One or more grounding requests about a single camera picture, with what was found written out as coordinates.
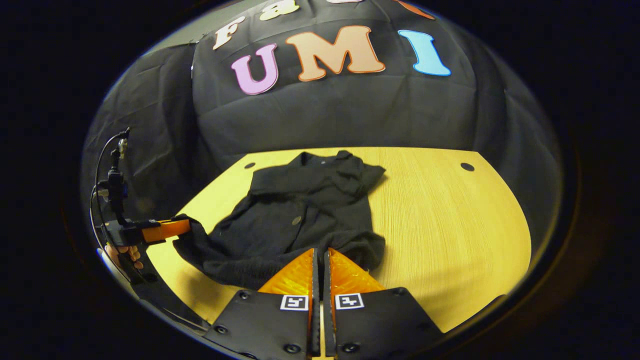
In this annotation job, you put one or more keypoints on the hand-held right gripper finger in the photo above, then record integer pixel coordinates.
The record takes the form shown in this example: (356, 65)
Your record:
(327, 280)
(316, 280)

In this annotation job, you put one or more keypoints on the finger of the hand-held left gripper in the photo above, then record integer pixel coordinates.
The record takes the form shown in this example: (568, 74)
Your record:
(165, 230)

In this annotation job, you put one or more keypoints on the plain black backdrop cloth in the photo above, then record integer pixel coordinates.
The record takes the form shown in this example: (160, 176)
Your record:
(150, 110)
(525, 150)

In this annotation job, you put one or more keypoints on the black buttoned garment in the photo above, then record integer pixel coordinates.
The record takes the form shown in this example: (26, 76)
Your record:
(300, 200)

